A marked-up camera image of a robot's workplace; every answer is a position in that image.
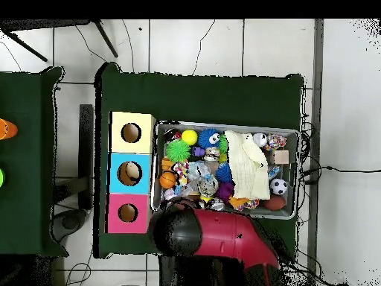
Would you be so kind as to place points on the cream waffle cloth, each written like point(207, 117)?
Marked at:
point(247, 166)

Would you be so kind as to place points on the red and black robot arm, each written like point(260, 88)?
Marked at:
point(220, 235)

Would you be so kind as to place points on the wooden three-hole box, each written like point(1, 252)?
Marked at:
point(143, 143)

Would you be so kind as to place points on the clear mesh bin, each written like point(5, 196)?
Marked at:
point(293, 193)

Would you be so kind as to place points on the purple foam block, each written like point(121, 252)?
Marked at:
point(198, 151)

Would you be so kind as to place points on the green spiky ball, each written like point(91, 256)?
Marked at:
point(177, 150)

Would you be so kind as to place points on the yellow ball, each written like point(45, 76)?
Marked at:
point(189, 137)

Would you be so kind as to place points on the blue spiky ball with eyes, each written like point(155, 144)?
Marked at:
point(207, 140)

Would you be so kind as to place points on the orange toy basketball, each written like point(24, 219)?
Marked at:
point(168, 179)

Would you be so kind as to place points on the dark green table cloth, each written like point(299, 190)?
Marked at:
point(26, 208)
point(193, 98)

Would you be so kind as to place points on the silver tin can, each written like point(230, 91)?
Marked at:
point(260, 139)

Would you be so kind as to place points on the colourful confetti ball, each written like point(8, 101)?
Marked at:
point(275, 141)

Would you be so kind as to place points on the plain wooden block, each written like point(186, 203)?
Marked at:
point(281, 157)

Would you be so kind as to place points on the black and white soccer ball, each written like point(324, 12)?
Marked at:
point(278, 186)

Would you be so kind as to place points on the brown toy football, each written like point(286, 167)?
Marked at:
point(274, 203)

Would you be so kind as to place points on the black upright panel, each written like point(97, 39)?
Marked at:
point(86, 134)

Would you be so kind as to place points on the dark grey stand base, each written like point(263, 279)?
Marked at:
point(70, 222)

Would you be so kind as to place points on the orange cone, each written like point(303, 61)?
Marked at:
point(7, 130)

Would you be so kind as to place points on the bright green object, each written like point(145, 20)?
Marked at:
point(1, 178)

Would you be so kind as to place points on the black tripod stand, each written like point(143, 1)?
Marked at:
point(44, 23)

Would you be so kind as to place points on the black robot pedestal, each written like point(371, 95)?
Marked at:
point(178, 274)

